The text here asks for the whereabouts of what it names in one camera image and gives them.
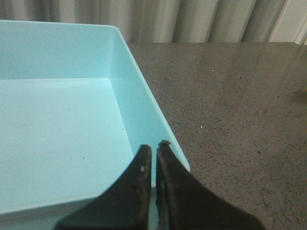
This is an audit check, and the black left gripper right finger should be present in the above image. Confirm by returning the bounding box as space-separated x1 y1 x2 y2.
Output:
156 140 264 230

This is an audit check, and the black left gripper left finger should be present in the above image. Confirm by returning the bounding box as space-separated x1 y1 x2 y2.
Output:
54 145 152 230

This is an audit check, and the light blue storage box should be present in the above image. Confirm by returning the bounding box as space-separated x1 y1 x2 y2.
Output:
0 20 189 230

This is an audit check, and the grey pleated curtain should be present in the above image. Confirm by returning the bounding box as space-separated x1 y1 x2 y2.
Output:
0 0 307 45

